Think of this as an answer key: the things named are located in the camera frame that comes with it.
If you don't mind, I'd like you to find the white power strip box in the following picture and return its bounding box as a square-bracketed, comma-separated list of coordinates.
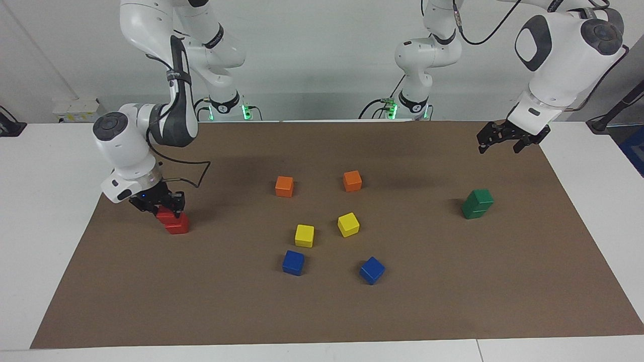
[52, 98, 102, 123]

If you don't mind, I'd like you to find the green cube stack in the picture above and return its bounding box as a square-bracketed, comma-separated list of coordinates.
[465, 189, 495, 210]

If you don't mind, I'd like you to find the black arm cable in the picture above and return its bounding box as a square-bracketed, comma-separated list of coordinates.
[450, 0, 630, 113]
[145, 50, 211, 189]

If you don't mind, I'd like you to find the blue wooden cube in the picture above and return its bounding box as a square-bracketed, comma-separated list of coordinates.
[359, 256, 386, 286]
[282, 250, 305, 277]

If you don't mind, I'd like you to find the blue crate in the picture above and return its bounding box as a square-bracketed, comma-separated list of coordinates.
[618, 125, 644, 177]

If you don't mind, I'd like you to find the brown table mat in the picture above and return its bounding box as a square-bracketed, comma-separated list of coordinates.
[30, 121, 644, 349]

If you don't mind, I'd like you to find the yellow wooden cube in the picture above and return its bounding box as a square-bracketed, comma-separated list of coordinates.
[294, 224, 315, 248]
[338, 212, 360, 238]

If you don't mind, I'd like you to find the black base cable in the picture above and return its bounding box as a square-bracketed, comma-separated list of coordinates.
[358, 74, 407, 120]
[190, 97, 212, 122]

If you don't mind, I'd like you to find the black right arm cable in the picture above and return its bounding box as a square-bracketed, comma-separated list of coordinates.
[145, 50, 211, 189]

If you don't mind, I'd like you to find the black device on table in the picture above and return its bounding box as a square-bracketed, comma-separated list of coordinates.
[0, 105, 27, 138]

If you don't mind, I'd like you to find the black stand with pole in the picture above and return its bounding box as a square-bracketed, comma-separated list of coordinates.
[586, 79, 644, 134]

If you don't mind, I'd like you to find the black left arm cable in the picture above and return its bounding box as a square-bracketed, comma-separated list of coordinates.
[450, 0, 630, 113]

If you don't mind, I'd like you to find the green wooden cube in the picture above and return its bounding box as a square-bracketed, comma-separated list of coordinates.
[461, 200, 488, 220]

